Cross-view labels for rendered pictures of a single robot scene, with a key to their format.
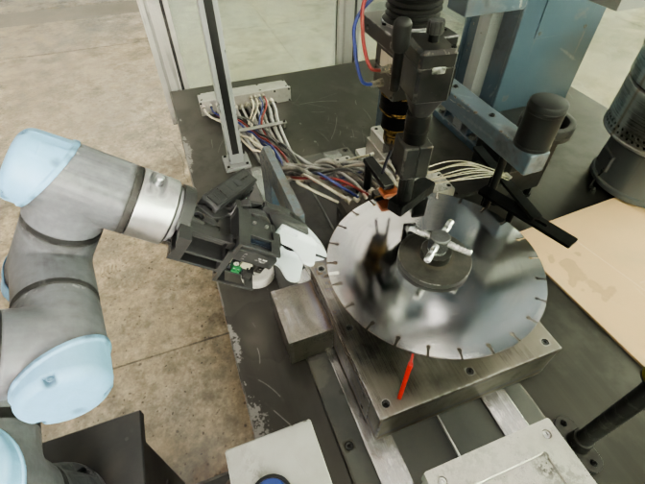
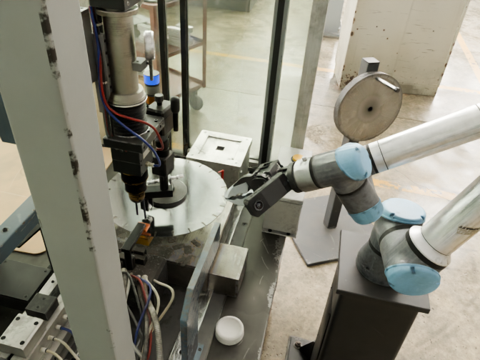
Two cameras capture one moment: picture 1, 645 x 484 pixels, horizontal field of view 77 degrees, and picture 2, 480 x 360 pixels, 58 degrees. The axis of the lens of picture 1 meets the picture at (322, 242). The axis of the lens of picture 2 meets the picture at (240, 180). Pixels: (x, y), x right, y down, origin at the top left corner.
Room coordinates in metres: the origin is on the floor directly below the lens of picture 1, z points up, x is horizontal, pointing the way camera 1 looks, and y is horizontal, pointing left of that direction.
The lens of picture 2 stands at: (1.08, 0.46, 1.69)
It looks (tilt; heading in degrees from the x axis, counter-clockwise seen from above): 37 degrees down; 211
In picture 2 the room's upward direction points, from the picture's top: 4 degrees clockwise
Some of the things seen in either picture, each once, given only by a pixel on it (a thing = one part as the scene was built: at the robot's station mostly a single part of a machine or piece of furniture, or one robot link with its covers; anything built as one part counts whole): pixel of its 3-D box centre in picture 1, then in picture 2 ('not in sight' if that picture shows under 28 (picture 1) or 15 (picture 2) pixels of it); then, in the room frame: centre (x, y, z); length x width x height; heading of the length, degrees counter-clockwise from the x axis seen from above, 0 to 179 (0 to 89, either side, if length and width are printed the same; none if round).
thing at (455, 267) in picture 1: (435, 254); (166, 188); (0.41, -0.17, 0.96); 0.11 x 0.11 x 0.03
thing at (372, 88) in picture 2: not in sight; (347, 154); (-0.78, -0.04, 0.50); 0.50 x 0.50 x 1.00; 51
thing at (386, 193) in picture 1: (377, 186); (136, 244); (0.59, -0.10, 0.95); 0.10 x 0.03 x 0.07; 20
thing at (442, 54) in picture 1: (419, 107); (161, 136); (0.47, -0.12, 1.17); 0.06 x 0.05 x 0.20; 11
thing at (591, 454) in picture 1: (580, 441); not in sight; (0.21, -0.40, 0.76); 0.09 x 0.03 x 0.03; 20
